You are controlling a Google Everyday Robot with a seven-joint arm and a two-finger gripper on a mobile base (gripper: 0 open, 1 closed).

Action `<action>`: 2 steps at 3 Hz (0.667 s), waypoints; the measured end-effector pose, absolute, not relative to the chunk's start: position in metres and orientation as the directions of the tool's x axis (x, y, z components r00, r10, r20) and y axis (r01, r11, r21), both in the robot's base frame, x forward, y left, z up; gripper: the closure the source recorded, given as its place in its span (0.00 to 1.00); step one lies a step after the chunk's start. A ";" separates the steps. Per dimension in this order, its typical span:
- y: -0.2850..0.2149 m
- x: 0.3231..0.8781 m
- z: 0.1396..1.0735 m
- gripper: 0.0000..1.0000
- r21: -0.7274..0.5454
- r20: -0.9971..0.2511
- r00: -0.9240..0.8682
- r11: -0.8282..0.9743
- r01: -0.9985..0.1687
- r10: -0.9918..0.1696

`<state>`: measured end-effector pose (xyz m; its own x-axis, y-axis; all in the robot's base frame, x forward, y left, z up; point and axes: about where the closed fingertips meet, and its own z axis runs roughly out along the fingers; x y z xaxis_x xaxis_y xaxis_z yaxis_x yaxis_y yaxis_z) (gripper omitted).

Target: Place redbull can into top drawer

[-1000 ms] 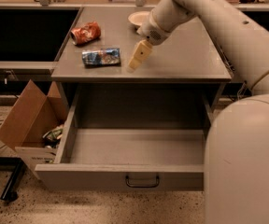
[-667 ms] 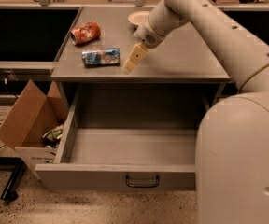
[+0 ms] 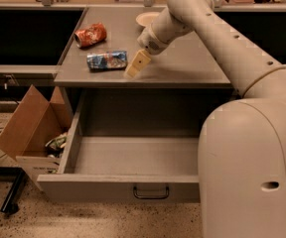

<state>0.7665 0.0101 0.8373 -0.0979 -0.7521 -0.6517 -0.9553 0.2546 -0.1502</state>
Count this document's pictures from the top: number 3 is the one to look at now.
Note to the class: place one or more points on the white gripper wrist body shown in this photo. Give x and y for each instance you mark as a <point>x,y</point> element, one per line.
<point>148,41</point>

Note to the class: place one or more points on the black metal stand foot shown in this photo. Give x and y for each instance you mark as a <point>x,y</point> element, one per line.
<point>17,179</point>

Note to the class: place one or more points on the blue silver redbull can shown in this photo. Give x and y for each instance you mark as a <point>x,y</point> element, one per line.
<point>107,61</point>

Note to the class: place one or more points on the white paper bowl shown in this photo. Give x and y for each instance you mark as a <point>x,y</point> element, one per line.
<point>144,19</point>

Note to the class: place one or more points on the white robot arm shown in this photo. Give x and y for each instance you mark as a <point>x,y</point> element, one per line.
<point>242,146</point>

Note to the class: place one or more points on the brown cardboard box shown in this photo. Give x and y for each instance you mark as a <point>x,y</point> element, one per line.
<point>34,123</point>

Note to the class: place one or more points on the trash inside cardboard box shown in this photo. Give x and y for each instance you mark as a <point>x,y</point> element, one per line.
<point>55,147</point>

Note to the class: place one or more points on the grey cabinet with top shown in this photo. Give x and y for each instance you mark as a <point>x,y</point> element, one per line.
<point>169,95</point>

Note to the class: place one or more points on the crushed red soda can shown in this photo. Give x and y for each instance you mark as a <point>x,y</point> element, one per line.
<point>91,35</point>

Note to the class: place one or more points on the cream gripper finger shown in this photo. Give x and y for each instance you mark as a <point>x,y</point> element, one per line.
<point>140,60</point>

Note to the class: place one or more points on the black drawer handle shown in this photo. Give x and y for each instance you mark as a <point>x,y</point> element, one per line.
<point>151,194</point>

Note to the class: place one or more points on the open grey top drawer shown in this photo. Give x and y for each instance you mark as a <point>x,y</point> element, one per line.
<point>107,168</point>

